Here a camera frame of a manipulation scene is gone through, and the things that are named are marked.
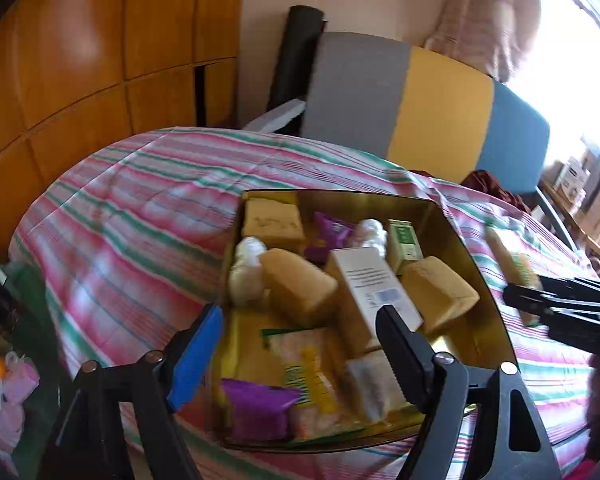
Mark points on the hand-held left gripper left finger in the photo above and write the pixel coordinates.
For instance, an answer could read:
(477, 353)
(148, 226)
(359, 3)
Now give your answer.
(195, 355)

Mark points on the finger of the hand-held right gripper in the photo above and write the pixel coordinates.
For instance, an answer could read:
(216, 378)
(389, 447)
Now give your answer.
(570, 310)
(580, 286)

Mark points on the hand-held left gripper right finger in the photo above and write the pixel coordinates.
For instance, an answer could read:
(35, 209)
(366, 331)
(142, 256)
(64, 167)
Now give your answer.
(405, 355)

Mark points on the clear packet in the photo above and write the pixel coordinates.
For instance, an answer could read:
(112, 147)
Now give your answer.
(375, 385)

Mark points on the yellow sponge block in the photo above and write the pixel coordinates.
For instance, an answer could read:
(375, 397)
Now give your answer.
(300, 285)
(272, 225)
(440, 295)

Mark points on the green cracker packet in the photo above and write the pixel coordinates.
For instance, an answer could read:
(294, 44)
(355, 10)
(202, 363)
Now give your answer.
(310, 375)
(512, 260)

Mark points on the cream carton box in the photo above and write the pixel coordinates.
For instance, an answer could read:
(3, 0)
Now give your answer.
(365, 290)

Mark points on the purple candy packet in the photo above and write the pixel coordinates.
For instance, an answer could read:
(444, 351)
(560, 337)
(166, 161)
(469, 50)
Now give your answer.
(257, 410)
(327, 237)

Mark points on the white plastic wad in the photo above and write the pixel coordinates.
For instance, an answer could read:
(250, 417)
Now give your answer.
(247, 270)
(372, 234)

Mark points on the small green carton box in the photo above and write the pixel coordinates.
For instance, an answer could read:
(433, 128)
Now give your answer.
(405, 245)

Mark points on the gold square tin box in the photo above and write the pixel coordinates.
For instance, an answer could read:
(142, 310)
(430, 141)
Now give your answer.
(450, 245)

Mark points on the wooden side table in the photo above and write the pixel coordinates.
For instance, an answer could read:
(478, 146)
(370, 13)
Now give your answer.
(575, 225)

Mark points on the white product box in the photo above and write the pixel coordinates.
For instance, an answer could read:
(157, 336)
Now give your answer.
(570, 177)

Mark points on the dark red cloth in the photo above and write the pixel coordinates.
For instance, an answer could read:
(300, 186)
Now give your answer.
(490, 185)

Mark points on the pink green striped tablecloth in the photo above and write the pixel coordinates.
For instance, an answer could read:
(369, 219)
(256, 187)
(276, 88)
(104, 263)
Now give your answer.
(130, 210)

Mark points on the pink packet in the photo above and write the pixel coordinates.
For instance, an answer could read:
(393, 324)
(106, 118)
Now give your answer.
(22, 382)

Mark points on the grey yellow blue sofa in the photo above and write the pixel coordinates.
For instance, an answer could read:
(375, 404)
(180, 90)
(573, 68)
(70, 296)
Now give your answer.
(445, 110)

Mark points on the bright window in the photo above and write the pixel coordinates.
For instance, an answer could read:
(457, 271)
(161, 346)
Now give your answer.
(570, 60)

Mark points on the white foam armrest cover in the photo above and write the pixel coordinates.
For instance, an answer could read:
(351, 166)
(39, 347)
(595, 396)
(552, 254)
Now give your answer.
(275, 117)

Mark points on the beige patterned curtain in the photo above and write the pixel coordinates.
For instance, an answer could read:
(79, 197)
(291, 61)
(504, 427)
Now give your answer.
(480, 20)

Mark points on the black rolled mat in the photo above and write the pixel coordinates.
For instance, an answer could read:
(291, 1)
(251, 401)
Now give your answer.
(295, 60)

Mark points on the wooden wardrobe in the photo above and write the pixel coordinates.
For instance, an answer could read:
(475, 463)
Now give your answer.
(80, 60)

